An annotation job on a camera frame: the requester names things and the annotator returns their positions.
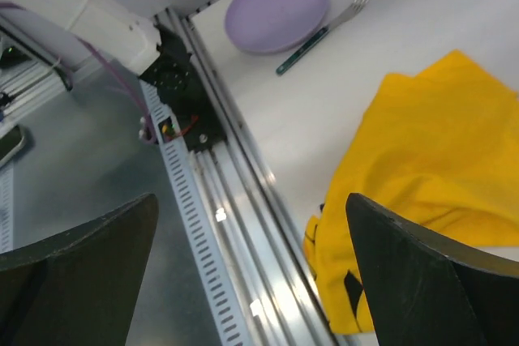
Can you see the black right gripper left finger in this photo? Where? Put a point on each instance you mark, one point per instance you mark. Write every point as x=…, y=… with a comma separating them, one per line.
x=80, y=286

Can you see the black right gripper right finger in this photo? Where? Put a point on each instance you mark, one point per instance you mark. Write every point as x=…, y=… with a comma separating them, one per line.
x=423, y=288

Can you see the yellow Pikachu cloth placemat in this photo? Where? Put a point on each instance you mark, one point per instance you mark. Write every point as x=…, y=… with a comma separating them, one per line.
x=440, y=149

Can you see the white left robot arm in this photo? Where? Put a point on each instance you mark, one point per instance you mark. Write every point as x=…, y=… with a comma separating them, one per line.
x=105, y=24

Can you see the smartphone on metal surface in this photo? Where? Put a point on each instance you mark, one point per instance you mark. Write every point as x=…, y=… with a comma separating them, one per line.
x=13, y=139

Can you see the lilac plastic plate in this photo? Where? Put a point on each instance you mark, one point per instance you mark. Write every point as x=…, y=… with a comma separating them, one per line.
x=272, y=26

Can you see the grey slotted cable duct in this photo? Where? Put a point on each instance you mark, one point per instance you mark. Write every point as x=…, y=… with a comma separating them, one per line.
x=226, y=311

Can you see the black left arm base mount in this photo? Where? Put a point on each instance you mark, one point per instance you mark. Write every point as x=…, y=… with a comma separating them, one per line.
x=180, y=87

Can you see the fork with green handle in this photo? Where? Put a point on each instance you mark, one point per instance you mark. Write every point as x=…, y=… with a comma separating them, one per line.
x=346, y=15

